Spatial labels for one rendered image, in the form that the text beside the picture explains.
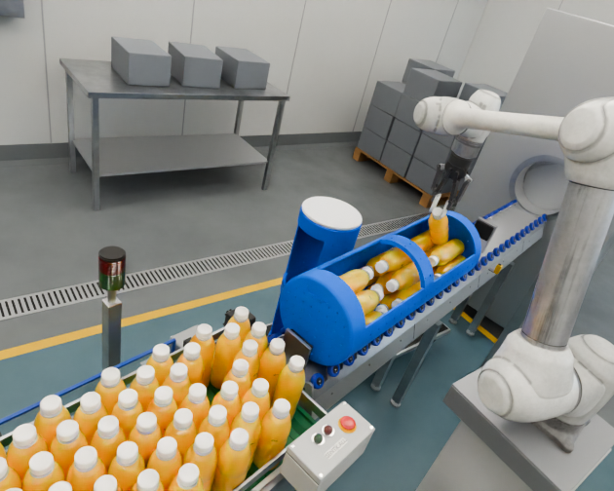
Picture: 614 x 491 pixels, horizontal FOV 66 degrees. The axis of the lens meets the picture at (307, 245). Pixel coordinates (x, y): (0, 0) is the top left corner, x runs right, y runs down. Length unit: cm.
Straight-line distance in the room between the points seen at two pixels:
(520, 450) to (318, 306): 63
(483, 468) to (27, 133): 395
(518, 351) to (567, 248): 26
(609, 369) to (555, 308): 26
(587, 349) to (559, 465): 30
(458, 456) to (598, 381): 48
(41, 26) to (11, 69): 39
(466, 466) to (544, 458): 27
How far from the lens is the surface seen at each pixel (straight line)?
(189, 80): 383
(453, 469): 166
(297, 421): 140
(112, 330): 141
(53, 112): 442
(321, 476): 109
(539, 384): 122
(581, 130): 109
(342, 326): 132
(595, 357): 137
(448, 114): 149
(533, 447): 144
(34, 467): 106
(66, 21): 425
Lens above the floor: 200
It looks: 32 degrees down
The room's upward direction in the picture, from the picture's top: 15 degrees clockwise
